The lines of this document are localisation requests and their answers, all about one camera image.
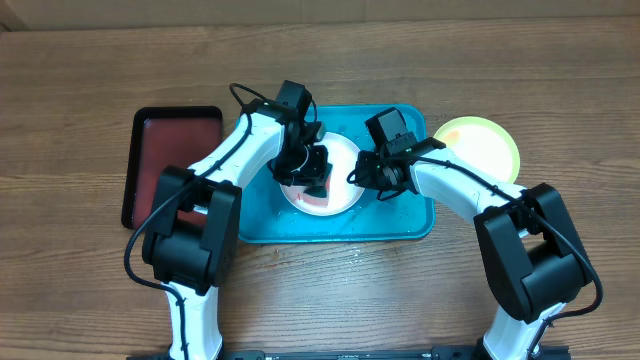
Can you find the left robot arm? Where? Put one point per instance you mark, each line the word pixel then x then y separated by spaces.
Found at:
pixel 191 233

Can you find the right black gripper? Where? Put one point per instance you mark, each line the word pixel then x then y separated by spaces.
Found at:
pixel 366 163

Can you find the teal plastic serving tray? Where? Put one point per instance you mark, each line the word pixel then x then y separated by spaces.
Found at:
pixel 268 217

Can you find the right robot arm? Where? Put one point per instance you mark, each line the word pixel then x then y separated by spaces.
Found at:
pixel 533 258

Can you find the yellow-green plate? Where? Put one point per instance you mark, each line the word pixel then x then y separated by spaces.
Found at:
pixel 483 144

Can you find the black tray with red liquid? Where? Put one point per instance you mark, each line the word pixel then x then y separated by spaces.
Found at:
pixel 163 136

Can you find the dark green sponge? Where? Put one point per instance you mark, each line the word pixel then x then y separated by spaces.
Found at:
pixel 315 196

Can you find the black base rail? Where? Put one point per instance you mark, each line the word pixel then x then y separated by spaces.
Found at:
pixel 462 352

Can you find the white pink-rimmed plate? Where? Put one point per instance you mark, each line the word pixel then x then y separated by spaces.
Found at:
pixel 342 155

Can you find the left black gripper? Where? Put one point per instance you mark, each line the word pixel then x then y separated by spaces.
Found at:
pixel 314 174

